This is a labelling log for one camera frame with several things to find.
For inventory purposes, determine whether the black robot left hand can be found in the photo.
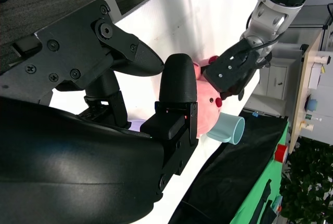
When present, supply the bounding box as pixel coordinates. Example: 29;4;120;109
202;39;273;102

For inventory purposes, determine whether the black backdrop cloth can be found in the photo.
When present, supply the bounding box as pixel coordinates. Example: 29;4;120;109
169;109;289;224

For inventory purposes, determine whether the green leafy plant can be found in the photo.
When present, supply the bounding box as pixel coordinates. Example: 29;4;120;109
279;138;333;224

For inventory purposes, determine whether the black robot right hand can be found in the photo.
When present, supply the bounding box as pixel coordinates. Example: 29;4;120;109
0;0;198;224

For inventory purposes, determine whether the green cloth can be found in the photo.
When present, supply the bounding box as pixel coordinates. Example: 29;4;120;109
228;119;291;224

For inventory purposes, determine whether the wooden board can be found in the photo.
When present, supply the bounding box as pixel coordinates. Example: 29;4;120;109
288;30;323;146

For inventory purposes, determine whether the white cabinet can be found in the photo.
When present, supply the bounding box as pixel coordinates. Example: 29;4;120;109
243;49;305;117

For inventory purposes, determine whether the pink plush doll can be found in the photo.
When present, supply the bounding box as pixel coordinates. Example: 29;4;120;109
192;55;224;139

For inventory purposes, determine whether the lilac plastic plate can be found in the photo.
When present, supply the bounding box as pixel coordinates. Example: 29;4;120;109
129;119;146;132

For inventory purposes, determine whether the teal plastic mug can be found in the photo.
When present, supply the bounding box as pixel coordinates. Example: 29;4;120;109
207;112;246;145

